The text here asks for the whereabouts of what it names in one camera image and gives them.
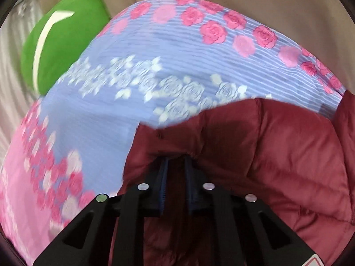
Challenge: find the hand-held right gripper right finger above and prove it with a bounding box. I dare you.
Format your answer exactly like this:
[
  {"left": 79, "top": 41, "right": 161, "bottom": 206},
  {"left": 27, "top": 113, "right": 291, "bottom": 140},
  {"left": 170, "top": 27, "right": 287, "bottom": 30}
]
[{"left": 183, "top": 156, "right": 319, "bottom": 266}]

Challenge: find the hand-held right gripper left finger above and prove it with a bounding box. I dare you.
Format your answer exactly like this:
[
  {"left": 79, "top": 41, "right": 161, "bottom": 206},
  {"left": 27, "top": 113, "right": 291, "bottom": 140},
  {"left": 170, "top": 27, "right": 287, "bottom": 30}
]
[{"left": 33, "top": 156, "right": 170, "bottom": 266}]

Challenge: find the maroon puffer jacket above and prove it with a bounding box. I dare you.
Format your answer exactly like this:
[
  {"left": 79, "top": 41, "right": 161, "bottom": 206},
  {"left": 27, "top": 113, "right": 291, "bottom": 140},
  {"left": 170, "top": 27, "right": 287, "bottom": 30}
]
[{"left": 108, "top": 90, "right": 355, "bottom": 266}]

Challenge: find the pink and blue floral blanket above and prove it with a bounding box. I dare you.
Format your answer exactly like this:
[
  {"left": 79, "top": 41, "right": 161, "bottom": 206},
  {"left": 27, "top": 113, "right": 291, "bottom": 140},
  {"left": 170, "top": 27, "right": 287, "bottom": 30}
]
[{"left": 0, "top": 0, "right": 347, "bottom": 255}]

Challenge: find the green pillow with white stripe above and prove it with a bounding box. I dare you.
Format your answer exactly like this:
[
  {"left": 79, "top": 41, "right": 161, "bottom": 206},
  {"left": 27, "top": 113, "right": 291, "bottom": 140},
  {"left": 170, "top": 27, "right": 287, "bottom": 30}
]
[{"left": 21, "top": 0, "right": 111, "bottom": 95}]

